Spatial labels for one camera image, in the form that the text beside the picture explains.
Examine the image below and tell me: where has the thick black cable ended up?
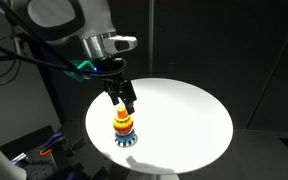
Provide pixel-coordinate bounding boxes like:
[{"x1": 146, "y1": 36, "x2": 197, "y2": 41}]
[
  {"x1": 0, "y1": 35, "x2": 85, "y2": 74},
  {"x1": 0, "y1": 0, "x2": 95, "y2": 78}
]

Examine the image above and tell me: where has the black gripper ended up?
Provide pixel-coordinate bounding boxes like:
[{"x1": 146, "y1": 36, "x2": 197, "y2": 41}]
[{"x1": 93, "y1": 58, "x2": 139, "y2": 116}]

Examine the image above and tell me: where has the purple clamp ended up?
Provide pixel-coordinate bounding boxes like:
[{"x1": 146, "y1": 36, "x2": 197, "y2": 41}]
[{"x1": 40, "y1": 132, "x2": 66, "y2": 152}]

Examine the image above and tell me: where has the red ring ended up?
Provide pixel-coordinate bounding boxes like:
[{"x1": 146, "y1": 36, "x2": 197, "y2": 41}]
[{"x1": 113, "y1": 128, "x2": 135, "y2": 136}]

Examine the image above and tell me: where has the silver metal handle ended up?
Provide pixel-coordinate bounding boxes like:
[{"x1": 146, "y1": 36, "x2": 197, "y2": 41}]
[{"x1": 10, "y1": 152, "x2": 29, "y2": 165}]

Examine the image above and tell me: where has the colourful stacking ring toy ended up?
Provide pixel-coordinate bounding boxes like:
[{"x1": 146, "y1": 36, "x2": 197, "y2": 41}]
[{"x1": 114, "y1": 105, "x2": 139, "y2": 148}]

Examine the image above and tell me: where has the thin black wire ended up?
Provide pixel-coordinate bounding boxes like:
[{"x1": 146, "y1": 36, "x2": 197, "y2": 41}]
[{"x1": 0, "y1": 35, "x2": 22, "y2": 88}]

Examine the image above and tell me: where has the blue ring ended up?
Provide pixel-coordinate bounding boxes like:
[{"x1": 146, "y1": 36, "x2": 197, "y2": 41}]
[{"x1": 114, "y1": 132, "x2": 137, "y2": 143}]

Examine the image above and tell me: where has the grey vertical pole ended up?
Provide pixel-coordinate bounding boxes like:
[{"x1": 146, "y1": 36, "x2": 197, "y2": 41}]
[{"x1": 148, "y1": 0, "x2": 155, "y2": 80}]

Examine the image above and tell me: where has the orange clamp handle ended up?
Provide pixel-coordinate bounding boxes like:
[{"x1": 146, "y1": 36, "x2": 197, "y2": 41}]
[{"x1": 38, "y1": 148, "x2": 54, "y2": 157}]

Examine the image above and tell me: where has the white table pedestal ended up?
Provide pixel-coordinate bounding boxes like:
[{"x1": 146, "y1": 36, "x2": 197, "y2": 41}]
[{"x1": 127, "y1": 171, "x2": 182, "y2": 180}]

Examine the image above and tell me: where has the black perforated breadboard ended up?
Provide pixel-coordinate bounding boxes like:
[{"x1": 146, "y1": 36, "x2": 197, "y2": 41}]
[{"x1": 0, "y1": 124, "x2": 97, "y2": 180}]

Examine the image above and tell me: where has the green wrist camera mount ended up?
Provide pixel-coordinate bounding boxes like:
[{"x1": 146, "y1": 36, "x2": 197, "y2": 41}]
[{"x1": 63, "y1": 59, "x2": 97, "y2": 82}]

